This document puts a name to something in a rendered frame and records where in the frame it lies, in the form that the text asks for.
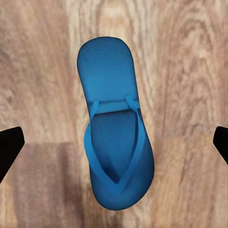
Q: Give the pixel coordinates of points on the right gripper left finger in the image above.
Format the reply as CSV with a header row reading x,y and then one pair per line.
x,y
11,142

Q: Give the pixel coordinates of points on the sandal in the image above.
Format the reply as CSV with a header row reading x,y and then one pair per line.
x,y
117,146

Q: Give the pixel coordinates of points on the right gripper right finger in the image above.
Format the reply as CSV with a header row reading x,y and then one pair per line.
x,y
221,141

